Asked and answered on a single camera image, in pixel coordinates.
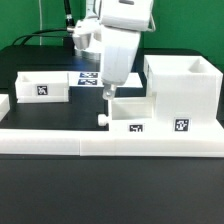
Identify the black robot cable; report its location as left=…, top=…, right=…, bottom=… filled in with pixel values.
left=12, top=0, right=82, bottom=46

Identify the white fiducial marker plate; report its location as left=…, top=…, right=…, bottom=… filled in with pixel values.
left=68, top=71, right=142, bottom=88

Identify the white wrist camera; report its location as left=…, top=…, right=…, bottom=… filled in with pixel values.
left=72, top=19, right=101, bottom=50

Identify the white front drawer tray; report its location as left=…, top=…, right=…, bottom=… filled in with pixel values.
left=98, top=97, right=154, bottom=133

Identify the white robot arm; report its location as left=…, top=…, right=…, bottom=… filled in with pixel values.
left=72, top=0, right=156, bottom=100

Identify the white rear drawer tray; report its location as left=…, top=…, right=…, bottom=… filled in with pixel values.
left=15, top=71, right=69, bottom=103

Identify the white L-shaped fence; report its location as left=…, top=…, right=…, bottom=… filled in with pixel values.
left=0, top=93, right=224, bottom=158

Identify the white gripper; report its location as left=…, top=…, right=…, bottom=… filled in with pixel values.
left=100, top=0, right=154, bottom=100

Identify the white drawer cabinet box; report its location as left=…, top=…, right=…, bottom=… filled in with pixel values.
left=144, top=55, right=223, bottom=130

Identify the white drawer tray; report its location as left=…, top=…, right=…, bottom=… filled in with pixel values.
left=98, top=97, right=154, bottom=133
left=15, top=71, right=69, bottom=103

